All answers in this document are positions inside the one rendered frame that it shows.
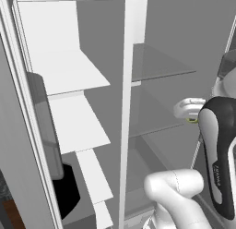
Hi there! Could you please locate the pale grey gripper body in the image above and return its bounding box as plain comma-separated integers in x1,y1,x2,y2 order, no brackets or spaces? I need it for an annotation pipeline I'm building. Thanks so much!
172,97,207,121

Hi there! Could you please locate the glass fridge shelf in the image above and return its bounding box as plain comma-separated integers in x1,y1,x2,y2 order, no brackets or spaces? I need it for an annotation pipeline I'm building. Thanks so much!
131,42,197,83
128,84,186,139

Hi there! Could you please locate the narrow white fridge shelf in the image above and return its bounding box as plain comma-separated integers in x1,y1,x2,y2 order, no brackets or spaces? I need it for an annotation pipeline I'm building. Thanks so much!
75,149,114,207

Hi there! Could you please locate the dark door dispenser housing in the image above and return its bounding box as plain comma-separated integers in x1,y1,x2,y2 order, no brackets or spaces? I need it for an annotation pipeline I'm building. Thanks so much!
26,71,82,221

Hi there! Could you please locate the grey open fridge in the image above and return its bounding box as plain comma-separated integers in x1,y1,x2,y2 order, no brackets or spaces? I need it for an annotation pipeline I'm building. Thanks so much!
12,0,236,229

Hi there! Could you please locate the large white fridge shelf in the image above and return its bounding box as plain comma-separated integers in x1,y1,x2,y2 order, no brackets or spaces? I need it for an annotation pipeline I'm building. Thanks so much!
18,0,112,97

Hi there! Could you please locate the small white fridge shelf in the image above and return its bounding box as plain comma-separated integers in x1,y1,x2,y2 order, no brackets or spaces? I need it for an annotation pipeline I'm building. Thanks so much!
92,200,114,229

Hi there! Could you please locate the grey fridge door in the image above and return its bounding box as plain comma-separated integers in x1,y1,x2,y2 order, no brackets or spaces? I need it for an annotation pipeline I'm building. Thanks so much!
0,0,81,229

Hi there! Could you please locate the white fridge divider post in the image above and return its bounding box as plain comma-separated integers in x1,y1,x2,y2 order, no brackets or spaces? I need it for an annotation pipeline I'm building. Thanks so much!
117,0,148,229

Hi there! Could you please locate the medium white fridge shelf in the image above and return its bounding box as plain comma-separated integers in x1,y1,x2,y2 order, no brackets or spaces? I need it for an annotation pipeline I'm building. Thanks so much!
48,91,112,156

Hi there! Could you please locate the clear fridge drawer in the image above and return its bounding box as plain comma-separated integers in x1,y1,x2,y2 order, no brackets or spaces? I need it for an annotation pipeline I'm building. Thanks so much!
124,137,173,222

